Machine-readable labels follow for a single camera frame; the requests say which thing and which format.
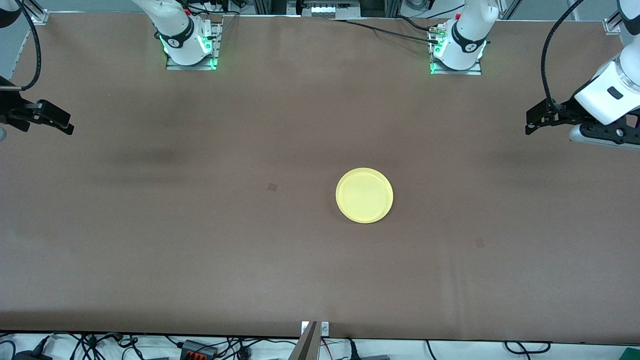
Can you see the black and orange power strip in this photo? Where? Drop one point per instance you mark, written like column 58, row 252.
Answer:
column 197, row 348

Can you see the grey metal post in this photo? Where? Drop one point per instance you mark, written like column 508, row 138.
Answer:
column 306, row 345

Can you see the aluminium rack with white device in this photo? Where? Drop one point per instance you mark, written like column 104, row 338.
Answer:
column 322, row 10

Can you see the black plug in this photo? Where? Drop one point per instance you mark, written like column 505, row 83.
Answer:
column 352, row 351

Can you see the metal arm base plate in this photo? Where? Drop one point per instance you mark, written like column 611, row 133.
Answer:
column 192, row 67
column 457, row 72

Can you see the yellow round plate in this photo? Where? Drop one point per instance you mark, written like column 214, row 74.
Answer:
column 364, row 195

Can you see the aluminium frame corner bracket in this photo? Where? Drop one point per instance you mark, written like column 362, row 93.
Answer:
column 37, row 15
column 612, row 25

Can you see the green box corner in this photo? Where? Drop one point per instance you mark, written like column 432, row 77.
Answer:
column 631, row 354

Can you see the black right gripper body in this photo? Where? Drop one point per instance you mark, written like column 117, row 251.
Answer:
column 11, row 111

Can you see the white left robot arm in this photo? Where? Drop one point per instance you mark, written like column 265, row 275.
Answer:
column 467, row 30

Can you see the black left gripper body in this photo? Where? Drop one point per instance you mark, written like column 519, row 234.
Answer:
column 564, row 110

